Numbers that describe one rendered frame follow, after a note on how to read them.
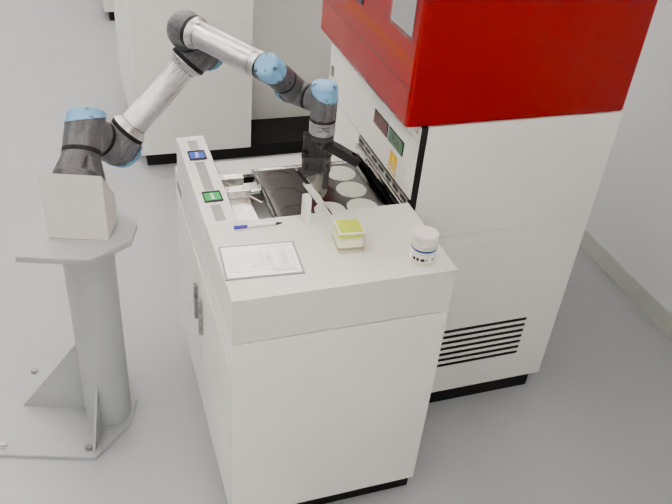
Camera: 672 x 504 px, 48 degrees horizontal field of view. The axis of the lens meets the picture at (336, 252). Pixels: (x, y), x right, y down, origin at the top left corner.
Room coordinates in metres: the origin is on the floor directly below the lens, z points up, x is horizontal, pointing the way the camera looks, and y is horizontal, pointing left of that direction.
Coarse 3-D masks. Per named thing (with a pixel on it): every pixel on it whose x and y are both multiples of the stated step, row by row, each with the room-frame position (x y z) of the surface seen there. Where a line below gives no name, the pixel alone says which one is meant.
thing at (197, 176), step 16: (176, 144) 2.28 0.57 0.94; (192, 144) 2.26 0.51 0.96; (208, 160) 2.15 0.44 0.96; (192, 176) 2.04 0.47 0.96; (208, 176) 2.06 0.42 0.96; (192, 192) 1.98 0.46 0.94; (224, 192) 1.97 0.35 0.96; (192, 208) 1.99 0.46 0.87; (208, 208) 1.87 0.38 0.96; (224, 208) 1.88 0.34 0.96; (208, 224) 1.79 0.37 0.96
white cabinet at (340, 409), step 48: (192, 240) 2.02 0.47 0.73; (192, 288) 2.03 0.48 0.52; (192, 336) 2.07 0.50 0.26; (288, 336) 1.51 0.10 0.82; (336, 336) 1.56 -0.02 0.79; (384, 336) 1.61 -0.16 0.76; (432, 336) 1.67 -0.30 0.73; (240, 384) 1.46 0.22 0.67; (288, 384) 1.51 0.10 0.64; (336, 384) 1.56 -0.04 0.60; (384, 384) 1.62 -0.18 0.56; (432, 384) 1.68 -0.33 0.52; (240, 432) 1.46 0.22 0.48; (288, 432) 1.51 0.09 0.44; (336, 432) 1.57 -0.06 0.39; (384, 432) 1.63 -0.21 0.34; (240, 480) 1.46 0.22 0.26; (288, 480) 1.52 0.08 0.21; (336, 480) 1.58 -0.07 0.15; (384, 480) 1.64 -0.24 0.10
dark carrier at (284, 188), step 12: (288, 168) 2.26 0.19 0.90; (300, 168) 2.26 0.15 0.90; (264, 180) 2.16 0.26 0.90; (276, 180) 2.17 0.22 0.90; (288, 180) 2.18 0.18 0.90; (300, 180) 2.19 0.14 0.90; (336, 180) 2.21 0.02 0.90; (348, 180) 2.22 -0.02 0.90; (360, 180) 2.22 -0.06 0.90; (276, 192) 2.10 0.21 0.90; (288, 192) 2.10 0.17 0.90; (300, 192) 2.11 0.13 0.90; (336, 192) 2.13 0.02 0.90; (372, 192) 2.15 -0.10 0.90; (276, 204) 2.02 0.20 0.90; (288, 204) 2.03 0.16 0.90; (300, 204) 2.04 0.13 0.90; (312, 204) 2.04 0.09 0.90
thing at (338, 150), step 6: (330, 144) 1.95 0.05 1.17; (336, 144) 1.97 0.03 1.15; (330, 150) 1.95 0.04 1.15; (336, 150) 1.95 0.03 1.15; (342, 150) 1.96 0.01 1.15; (348, 150) 1.99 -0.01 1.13; (336, 156) 1.95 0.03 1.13; (342, 156) 1.95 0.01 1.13; (348, 156) 1.96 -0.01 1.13; (354, 156) 1.97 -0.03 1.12; (348, 162) 1.96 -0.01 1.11; (354, 162) 1.96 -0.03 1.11
